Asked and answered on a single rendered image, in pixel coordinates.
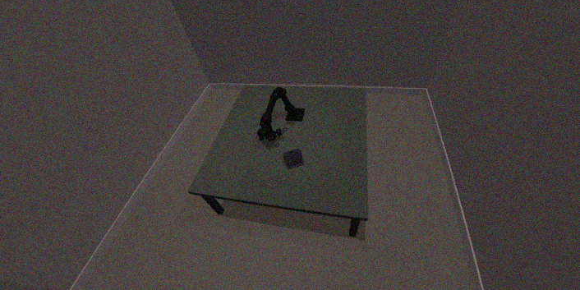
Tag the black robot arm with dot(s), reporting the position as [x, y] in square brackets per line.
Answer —
[267, 116]

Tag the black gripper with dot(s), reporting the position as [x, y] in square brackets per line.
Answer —
[278, 132]

